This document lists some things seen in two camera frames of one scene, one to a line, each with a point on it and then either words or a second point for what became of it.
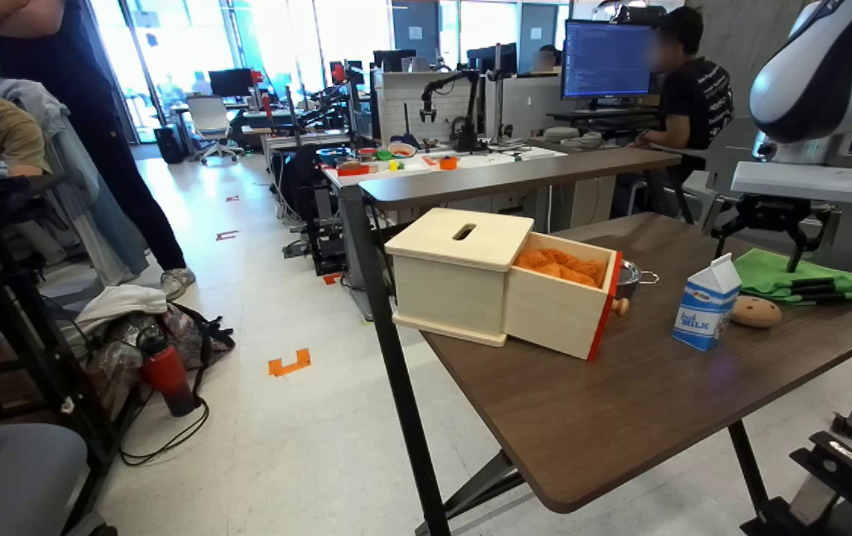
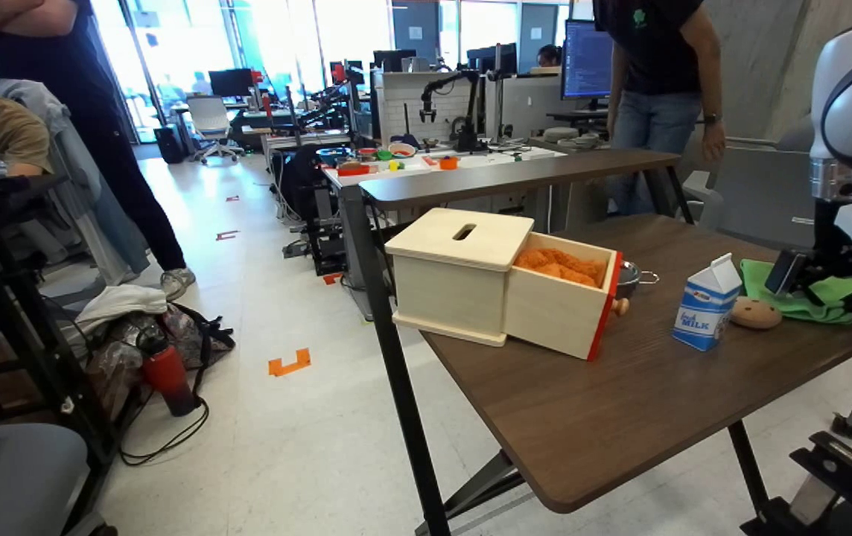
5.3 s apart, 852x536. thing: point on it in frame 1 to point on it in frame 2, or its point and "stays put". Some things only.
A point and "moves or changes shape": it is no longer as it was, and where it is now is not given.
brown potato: [753, 310] stays put
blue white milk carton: [706, 304] stays put
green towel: [767, 273] moves or changes shape
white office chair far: [211, 118] stays put
